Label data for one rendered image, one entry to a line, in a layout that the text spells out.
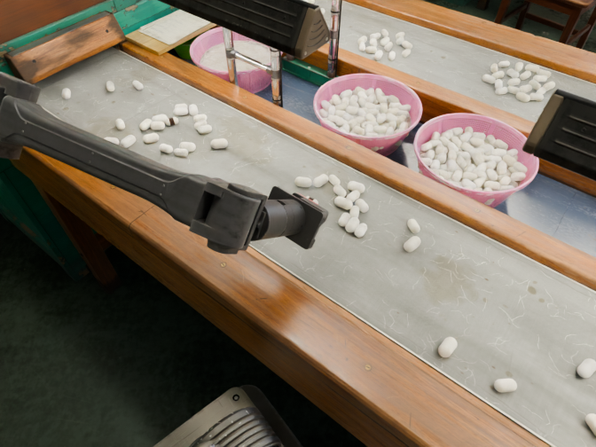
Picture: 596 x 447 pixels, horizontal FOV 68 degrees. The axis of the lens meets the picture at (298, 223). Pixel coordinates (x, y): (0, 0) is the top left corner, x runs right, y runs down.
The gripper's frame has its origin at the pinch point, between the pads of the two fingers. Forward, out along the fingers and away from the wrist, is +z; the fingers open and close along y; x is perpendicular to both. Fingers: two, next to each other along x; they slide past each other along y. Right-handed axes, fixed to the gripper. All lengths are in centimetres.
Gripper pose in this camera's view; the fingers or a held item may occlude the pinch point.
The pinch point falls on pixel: (316, 215)
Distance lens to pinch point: 77.8
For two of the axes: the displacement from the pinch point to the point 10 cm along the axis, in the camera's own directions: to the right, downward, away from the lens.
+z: 4.9, -0.6, 8.7
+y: -7.8, -4.8, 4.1
